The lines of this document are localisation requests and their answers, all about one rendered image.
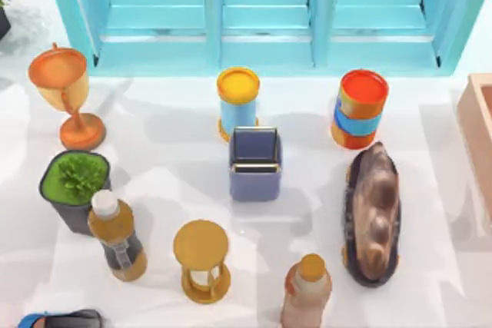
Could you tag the blue-grey open box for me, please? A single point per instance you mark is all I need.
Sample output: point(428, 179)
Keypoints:
point(255, 174)

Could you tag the blue can with yellow lid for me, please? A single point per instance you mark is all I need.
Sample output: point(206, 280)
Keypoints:
point(238, 105)

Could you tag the orange and blue can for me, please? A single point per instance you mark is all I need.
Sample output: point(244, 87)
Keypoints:
point(359, 113)

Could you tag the golden hourglass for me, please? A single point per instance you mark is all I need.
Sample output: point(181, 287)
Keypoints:
point(201, 259)

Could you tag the light blue rack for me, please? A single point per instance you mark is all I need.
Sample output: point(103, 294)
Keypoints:
point(265, 17)

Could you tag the brown bread loaf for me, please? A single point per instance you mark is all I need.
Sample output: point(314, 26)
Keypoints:
point(374, 220)

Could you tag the amber bottle with white cap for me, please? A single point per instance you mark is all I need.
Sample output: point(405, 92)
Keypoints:
point(115, 236)

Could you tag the pale bottle with orange cap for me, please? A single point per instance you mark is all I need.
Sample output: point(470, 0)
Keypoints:
point(307, 293)

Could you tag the green plant in grey pot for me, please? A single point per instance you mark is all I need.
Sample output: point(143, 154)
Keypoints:
point(75, 182)

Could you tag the orange trophy cup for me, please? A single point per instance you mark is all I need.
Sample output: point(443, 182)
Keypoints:
point(61, 86)

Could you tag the salmon-coloured shallow box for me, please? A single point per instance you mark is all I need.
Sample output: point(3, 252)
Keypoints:
point(476, 128)

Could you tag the dark pot with flowers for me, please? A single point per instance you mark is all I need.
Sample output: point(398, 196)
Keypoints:
point(3, 17)

